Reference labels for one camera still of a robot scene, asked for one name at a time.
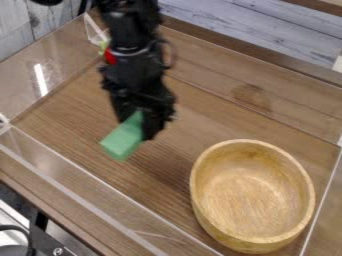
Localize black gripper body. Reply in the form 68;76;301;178
98;43;175;109

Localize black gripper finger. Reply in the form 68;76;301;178
109;94;136;122
140;101;175;141

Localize green rectangular block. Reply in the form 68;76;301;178
98;111;142;161

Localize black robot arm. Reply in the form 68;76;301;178
97;0;176;140

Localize brown wooden bowl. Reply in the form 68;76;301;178
189;139;315;254

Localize red ball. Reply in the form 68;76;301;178
104;48;117;65

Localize small light green object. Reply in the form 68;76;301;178
98;40;109;56

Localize clear acrylic tray walls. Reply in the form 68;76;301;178
0;20;342;256

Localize black cable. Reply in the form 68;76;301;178
0;224;34;256

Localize black metal bracket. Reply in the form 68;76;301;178
29;212;76;256

